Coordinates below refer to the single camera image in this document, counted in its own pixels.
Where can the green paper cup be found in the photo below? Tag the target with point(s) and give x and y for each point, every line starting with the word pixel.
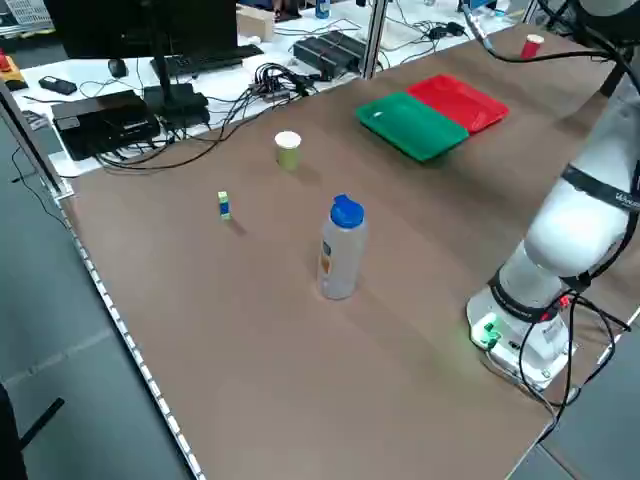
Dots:
pixel 288 157

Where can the red paper cup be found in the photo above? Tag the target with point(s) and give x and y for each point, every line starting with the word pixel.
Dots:
pixel 530 50

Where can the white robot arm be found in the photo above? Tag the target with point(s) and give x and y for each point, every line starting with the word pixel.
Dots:
pixel 560 235

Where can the green plastic tray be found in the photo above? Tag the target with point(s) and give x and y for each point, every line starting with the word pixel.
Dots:
pixel 415 130

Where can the red plastic tray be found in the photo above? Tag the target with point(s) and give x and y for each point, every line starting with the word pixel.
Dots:
pixel 460 100

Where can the clear bottle with blue cap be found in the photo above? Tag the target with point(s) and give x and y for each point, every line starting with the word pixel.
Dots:
pixel 340 260

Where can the small green and blue block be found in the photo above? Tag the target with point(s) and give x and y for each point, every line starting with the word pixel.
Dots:
pixel 224 206

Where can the black ribbed power unit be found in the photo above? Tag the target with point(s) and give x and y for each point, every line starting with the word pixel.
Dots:
pixel 322 57
pixel 350 42

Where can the black keyboard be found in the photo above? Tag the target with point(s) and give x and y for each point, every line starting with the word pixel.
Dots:
pixel 220 57

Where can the brown cardboard box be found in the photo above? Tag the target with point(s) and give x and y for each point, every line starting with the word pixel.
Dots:
pixel 255 22

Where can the blue and white bottle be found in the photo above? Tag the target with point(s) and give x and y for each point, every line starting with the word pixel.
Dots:
pixel 323 9

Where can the black power adapter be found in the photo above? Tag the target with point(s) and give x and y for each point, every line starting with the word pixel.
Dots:
pixel 447 30

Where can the flat black electronics box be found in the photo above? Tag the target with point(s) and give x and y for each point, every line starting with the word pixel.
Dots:
pixel 100 120

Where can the black computer mouse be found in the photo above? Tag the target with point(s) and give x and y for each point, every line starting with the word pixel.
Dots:
pixel 117 67

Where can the black computer monitor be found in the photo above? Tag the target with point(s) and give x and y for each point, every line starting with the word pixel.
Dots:
pixel 125 25

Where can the small black handheld device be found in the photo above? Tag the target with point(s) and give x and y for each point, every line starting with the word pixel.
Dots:
pixel 57 85

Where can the red emergency stop button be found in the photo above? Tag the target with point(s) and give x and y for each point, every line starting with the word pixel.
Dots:
pixel 6 62

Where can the white plastic crate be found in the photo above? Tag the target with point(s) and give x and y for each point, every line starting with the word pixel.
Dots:
pixel 25 15

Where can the aluminium frame post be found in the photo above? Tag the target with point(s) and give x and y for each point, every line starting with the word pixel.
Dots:
pixel 30 145
pixel 372 35

